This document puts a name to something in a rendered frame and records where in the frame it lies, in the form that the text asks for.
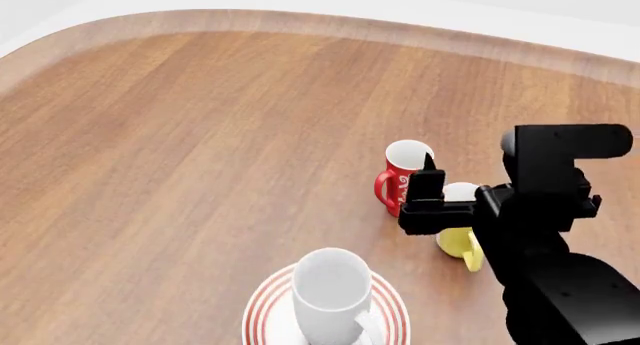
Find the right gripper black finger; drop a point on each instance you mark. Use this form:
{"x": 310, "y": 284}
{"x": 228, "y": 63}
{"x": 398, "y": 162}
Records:
{"x": 587, "y": 202}
{"x": 427, "y": 187}

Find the red mug with white print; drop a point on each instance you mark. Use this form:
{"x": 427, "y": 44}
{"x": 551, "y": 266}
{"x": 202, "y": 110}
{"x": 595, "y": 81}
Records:
{"x": 395, "y": 180}

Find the yellow and white mug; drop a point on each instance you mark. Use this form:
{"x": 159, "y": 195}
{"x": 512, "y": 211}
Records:
{"x": 455, "y": 243}

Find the white plate with red rings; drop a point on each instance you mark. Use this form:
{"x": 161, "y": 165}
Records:
{"x": 270, "y": 318}

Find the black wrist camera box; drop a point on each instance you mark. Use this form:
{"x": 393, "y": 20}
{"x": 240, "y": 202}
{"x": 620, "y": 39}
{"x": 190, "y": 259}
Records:
{"x": 545, "y": 153}

